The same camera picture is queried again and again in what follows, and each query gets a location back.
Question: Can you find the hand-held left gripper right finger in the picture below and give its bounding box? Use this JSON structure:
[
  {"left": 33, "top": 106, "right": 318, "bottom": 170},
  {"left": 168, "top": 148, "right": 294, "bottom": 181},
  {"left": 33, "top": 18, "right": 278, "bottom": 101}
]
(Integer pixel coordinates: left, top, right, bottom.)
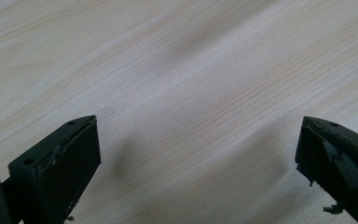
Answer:
[{"left": 294, "top": 116, "right": 358, "bottom": 224}]

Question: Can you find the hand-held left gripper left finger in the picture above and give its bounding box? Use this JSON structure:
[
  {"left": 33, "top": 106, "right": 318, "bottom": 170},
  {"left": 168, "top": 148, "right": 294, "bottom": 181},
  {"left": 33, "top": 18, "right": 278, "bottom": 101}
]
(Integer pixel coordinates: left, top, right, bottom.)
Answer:
[{"left": 1, "top": 114, "right": 103, "bottom": 224}]

